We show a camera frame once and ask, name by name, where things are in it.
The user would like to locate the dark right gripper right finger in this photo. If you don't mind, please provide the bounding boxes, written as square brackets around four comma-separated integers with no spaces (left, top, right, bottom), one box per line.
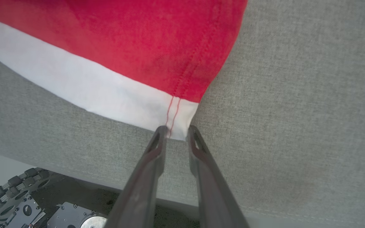
[187,125,250,228]

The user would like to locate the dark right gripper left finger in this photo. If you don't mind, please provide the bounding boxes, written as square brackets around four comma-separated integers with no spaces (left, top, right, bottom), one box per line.
[105,125,170,228]

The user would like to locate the red Bulls shorts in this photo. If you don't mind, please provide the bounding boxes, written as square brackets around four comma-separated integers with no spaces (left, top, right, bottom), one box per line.
[0,0,249,141]

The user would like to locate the robot wheeled base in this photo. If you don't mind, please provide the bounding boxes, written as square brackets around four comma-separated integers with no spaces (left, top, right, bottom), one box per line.
[27,173,202,228]

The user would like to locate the grey fabric sofa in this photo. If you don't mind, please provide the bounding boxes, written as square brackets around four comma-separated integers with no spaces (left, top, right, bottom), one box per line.
[0,0,365,228]

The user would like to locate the grey roller wheel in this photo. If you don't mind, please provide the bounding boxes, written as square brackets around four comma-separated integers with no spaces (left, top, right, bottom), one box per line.
[0,168,50,228]

